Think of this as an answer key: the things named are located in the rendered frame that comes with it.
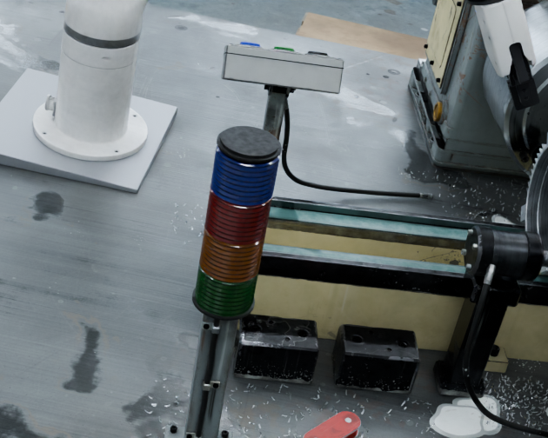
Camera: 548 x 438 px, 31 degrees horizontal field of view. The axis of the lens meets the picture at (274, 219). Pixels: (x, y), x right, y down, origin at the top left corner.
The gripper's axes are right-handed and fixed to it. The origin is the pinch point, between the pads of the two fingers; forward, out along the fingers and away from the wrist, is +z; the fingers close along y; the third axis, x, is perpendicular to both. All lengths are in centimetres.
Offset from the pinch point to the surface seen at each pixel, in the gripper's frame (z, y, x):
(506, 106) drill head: 10.9, -16.0, -1.3
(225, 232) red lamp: -19, 39, -33
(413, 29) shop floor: 128, -301, -9
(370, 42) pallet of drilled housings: 100, -244, -26
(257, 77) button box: -8.4, -13.8, -33.4
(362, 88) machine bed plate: 26, -66, -24
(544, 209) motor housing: 19.0, 0.3, -1.5
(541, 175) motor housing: 14.6, -1.7, -0.5
